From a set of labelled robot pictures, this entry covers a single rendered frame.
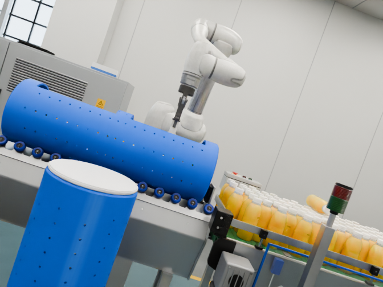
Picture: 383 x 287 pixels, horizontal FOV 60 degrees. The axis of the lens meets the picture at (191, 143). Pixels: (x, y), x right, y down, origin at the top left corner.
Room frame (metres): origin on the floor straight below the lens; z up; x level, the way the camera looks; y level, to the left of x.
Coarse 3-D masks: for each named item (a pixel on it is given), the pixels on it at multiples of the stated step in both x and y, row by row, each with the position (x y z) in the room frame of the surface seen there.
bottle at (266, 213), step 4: (264, 204) 1.41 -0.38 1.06; (264, 208) 1.40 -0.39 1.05; (268, 208) 1.40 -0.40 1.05; (264, 212) 1.39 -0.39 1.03; (268, 212) 1.40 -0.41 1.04; (260, 216) 1.40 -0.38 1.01; (264, 216) 1.39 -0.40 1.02; (268, 216) 1.40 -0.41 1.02; (260, 220) 1.39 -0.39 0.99; (264, 220) 1.39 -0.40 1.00; (268, 220) 1.40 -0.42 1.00; (260, 224) 1.39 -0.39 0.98; (264, 224) 1.39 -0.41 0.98; (264, 228) 1.40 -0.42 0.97; (252, 236) 1.40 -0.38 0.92; (256, 236) 1.39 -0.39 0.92; (256, 240) 1.39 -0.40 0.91
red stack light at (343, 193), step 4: (336, 188) 1.17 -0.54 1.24; (340, 188) 1.16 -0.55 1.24; (344, 188) 1.16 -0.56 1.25; (332, 192) 1.18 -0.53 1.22; (336, 192) 1.17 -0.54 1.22; (340, 192) 1.16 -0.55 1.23; (344, 192) 1.16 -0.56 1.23; (348, 192) 1.16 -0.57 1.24; (336, 196) 1.16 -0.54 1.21; (340, 196) 1.16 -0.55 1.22; (344, 196) 1.16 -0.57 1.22; (348, 196) 1.16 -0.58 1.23; (348, 200) 1.16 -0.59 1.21
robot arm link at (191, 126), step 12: (216, 36) 1.98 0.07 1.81; (228, 36) 1.98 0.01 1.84; (240, 36) 2.03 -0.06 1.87; (228, 48) 2.00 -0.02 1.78; (240, 48) 2.03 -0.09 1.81; (204, 84) 2.07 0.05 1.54; (204, 96) 2.09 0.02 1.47; (192, 108) 2.11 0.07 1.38; (180, 120) 2.11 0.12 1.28; (192, 120) 2.09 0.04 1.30; (180, 132) 2.10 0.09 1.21; (192, 132) 2.11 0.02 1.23; (204, 132) 2.15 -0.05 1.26
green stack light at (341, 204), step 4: (332, 196) 1.18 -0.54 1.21; (328, 200) 1.19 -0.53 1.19; (332, 200) 1.17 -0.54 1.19; (336, 200) 1.16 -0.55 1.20; (340, 200) 1.16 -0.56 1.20; (344, 200) 1.16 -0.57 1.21; (328, 204) 1.18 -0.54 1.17; (332, 204) 1.17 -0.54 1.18; (336, 204) 1.16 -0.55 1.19; (340, 204) 1.16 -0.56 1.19; (344, 204) 1.16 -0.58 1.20; (328, 208) 1.17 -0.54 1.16; (332, 208) 1.16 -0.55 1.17; (336, 208) 1.16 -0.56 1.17; (340, 208) 1.15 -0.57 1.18; (344, 208) 1.16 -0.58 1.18; (340, 212) 1.16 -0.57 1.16
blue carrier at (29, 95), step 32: (32, 96) 1.32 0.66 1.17; (64, 96) 1.37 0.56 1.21; (32, 128) 1.30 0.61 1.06; (64, 128) 1.31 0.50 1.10; (96, 128) 1.33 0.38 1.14; (128, 128) 1.36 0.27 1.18; (96, 160) 1.35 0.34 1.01; (128, 160) 1.34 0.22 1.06; (160, 160) 1.35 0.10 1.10; (192, 160) 1.37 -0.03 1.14; (192, 192) 1.39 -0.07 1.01
